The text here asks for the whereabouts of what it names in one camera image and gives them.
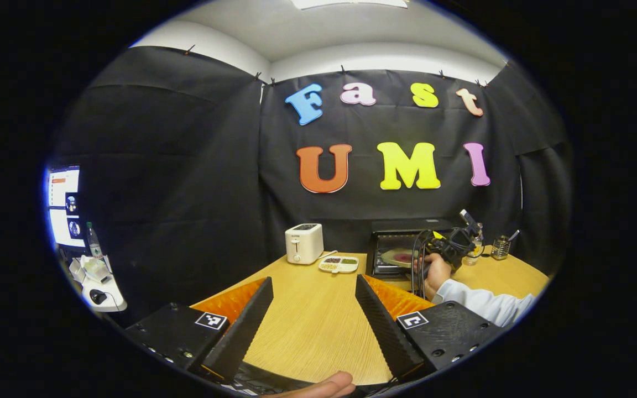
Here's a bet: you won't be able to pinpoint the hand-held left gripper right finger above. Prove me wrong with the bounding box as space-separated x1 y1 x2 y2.
355 274 504 379

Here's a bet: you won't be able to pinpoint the plastic water bottle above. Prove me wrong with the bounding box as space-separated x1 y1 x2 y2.
86 222 103 260

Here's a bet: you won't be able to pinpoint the computer monitor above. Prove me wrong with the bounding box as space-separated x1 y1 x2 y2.
46 165 87 249

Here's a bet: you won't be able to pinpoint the white divided snack dish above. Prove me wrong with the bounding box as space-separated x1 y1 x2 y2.
318 255 359 274

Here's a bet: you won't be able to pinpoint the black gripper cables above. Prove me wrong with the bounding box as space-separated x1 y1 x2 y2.
410 229 435 299

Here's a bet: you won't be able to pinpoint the ceiling light panel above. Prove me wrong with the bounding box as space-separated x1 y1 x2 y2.
291 0 409 10

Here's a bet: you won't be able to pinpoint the clear glass bottle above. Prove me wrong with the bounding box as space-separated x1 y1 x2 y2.
465 223 484 266

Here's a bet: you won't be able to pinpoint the metal wire holder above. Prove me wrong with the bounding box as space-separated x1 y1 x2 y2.
490 235 511 260

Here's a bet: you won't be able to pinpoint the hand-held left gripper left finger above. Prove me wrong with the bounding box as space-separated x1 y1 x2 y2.
125 276 274 383

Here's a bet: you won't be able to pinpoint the white square plate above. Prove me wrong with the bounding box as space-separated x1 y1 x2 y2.
380 247 427 269

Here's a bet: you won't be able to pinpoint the white side desk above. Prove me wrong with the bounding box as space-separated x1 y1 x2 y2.
70 254 128 313

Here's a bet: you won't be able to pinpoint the white toaster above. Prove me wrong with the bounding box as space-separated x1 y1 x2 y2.
285 223 325 265

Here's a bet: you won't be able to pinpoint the black electric oven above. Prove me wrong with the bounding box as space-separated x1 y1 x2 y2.
370 218 463 277

